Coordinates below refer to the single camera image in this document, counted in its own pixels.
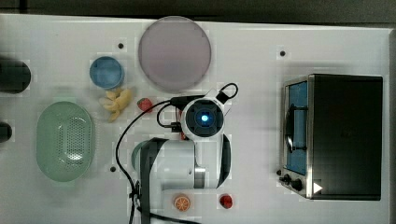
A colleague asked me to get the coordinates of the black cylinder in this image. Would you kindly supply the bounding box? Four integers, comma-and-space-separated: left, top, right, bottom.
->
0, 122, 12, 143
0, 58, 31, 94

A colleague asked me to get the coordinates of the grey round plate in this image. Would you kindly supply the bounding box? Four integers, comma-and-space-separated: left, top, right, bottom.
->
138, 16, 211, 92

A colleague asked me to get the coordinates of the black cable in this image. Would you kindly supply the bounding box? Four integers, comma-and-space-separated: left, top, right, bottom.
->
115, 82, 239, 224

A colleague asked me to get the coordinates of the black cylinder lower left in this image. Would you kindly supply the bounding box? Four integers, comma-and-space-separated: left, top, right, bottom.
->
0, 122, 12, 143

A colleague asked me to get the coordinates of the red apple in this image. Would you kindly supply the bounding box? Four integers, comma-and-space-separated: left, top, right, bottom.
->
219, 194, 233, 209

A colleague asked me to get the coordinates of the red strawberry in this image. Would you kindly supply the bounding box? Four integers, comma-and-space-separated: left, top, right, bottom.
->
137, 98, 153, 113

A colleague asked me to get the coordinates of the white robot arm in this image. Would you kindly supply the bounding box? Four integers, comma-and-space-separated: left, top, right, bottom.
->
132, 90, 231, 224

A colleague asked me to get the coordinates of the orange slice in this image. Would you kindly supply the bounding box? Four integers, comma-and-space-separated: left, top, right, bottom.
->
174, 194, 191, 212

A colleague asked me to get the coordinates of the green cup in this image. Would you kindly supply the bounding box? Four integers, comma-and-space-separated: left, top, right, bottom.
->
131, 141, 146, 171

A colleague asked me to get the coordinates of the green oval strainer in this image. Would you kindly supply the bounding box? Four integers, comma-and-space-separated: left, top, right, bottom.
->
36, 101, 93, 182

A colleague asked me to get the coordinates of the silver toaster oven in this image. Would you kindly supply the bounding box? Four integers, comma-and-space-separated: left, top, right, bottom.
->
276, 74, 383, 201

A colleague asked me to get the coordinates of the blue bowl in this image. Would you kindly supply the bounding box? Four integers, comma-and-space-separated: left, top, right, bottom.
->
90, 56, 124, 90

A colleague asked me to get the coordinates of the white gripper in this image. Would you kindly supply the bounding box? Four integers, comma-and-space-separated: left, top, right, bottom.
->
204, 89, 232, 112

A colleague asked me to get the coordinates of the yellow banana bunch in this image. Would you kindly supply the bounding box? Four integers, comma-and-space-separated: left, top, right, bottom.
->
99, 88, 132, 122

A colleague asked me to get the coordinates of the black cylinder upper left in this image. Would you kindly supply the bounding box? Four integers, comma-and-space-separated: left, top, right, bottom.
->
0, 58, 31, 94

